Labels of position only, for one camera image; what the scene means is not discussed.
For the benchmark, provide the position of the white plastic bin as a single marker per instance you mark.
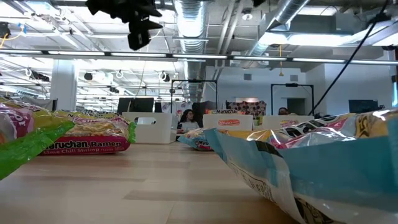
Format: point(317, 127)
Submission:
point(242, 123)
point(270, 122)
point(155, 133)

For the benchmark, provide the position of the orange Maruchan ramen pack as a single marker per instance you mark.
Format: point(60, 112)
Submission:
point(224, 111)

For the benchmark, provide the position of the blue less-sodium Maruchan ramen pack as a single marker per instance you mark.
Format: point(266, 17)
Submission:
point(196, 141)
point(326, 168)

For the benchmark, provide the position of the linear ceiling light strip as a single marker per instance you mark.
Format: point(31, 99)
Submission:
point(199, 56)

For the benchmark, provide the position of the black computer monitor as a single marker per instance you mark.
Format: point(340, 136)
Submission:
point(143, 104)
point(125, 105)

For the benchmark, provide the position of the yellow hanging pendant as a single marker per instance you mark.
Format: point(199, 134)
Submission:
point(281, 74)

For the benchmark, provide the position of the white building pillar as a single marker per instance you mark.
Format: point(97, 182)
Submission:
point(63, 84)

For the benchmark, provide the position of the person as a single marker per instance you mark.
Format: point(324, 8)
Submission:
point(188, 119)
point(283, 111)

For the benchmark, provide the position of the dotted pattern partition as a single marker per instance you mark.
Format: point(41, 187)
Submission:
point(248, 107)

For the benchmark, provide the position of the grey fabric partition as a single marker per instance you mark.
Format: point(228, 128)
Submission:
point(43, 104)

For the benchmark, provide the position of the black ceiling device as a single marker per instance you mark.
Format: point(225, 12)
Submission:
point(4, 29)

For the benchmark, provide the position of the silver slanted ceiling duct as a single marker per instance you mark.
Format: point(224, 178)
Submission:
point(290, 11)

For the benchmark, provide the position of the silver round ceiling duct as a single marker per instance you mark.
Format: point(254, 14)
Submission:
point(190, 25)

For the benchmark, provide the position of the white rectangular ceiling duct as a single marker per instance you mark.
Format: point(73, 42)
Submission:
point(326, 28)

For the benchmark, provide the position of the grey wall vent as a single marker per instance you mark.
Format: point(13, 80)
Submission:
point(294, 77)
point(247, 77)

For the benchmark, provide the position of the black rig frame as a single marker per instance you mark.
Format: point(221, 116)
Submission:
point(292, 84)

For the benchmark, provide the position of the black wall-side monitor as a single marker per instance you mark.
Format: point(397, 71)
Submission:
point(363, 106)

